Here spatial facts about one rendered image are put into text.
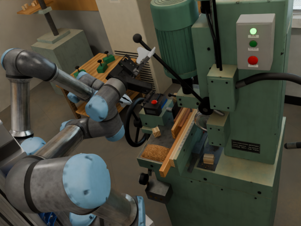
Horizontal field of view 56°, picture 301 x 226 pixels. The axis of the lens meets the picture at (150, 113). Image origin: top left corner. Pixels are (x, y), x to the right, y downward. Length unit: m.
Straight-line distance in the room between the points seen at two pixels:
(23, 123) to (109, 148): 1.40
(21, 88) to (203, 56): 0.84
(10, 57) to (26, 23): 2.84
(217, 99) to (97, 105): 0.43
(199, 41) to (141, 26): 1.73
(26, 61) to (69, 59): 2.13
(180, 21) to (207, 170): 0.67
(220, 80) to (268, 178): 0.51
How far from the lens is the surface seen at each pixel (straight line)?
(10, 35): 4.13
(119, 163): 2.58
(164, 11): 1.06
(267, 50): 0.92
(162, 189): 1.52
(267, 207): 1.42
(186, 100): 1.31
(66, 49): 3.41
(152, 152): 1.28
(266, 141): 1.24
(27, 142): 1.44
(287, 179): 2.32
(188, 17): 1.07
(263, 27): 0.89
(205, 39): 1.07
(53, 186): 0.62
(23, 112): 1.47
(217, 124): 1.12
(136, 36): 1.08
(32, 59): 1.34
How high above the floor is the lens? 1.84
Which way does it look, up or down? 38 degrees down
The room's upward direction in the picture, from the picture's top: 16 degrees counter-clockwise
